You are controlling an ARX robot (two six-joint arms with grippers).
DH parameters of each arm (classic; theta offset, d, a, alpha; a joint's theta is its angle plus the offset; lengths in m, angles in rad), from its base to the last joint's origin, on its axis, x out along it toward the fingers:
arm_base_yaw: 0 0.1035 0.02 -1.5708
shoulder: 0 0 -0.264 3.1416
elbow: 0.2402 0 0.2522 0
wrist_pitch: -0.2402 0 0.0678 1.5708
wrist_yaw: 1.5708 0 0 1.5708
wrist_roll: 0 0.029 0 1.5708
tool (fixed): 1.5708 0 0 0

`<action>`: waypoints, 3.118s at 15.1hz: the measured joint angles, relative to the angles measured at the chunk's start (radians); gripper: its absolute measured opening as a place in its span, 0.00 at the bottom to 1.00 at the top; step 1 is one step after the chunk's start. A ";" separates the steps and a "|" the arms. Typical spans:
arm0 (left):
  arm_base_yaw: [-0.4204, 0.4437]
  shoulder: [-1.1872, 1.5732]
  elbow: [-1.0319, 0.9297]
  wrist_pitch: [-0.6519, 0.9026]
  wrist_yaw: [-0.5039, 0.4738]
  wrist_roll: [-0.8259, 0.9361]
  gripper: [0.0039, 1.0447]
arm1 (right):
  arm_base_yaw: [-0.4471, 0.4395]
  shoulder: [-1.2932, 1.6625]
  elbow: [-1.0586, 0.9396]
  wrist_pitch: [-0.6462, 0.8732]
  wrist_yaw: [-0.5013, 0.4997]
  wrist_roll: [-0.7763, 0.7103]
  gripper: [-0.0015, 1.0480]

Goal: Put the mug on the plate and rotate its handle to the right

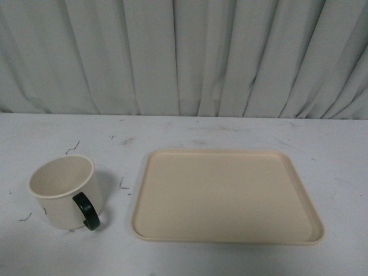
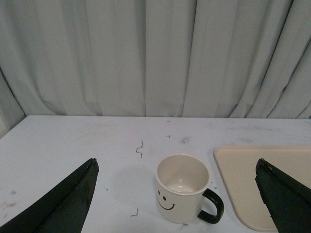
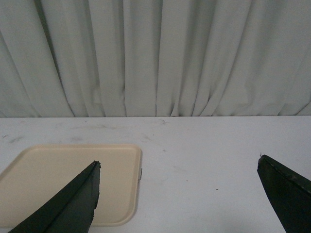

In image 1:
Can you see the cream mug with black handle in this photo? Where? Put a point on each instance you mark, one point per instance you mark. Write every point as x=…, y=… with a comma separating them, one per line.
x=68, y=192

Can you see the beige rectangular plastic tray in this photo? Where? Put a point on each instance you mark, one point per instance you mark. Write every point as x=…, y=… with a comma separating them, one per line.
x=224, y=196

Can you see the grey-white pleated curtain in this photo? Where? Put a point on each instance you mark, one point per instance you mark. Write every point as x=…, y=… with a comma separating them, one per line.
x=276, y=59

